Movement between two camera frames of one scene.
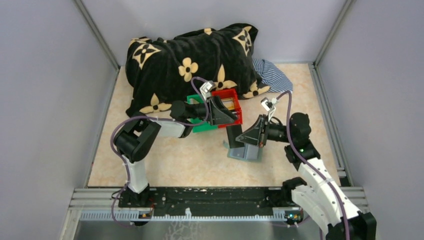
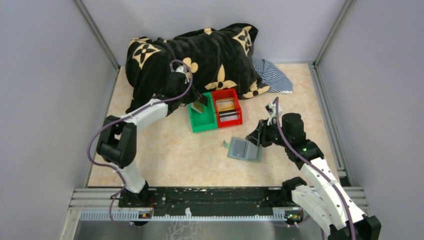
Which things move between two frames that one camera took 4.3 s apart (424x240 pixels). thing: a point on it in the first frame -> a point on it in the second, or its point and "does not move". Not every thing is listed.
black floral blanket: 159,74 does not move
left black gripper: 218,114 -> 195,96
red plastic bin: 231,93 does not move
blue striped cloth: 272,76 does not move
